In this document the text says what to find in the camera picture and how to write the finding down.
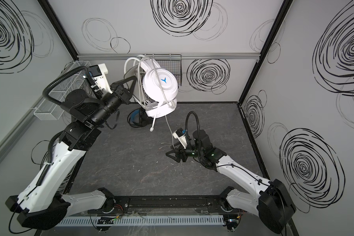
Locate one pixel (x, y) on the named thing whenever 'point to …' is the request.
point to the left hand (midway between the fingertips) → (135, 77)
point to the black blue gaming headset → (138, 118)
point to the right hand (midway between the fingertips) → (167, 151)
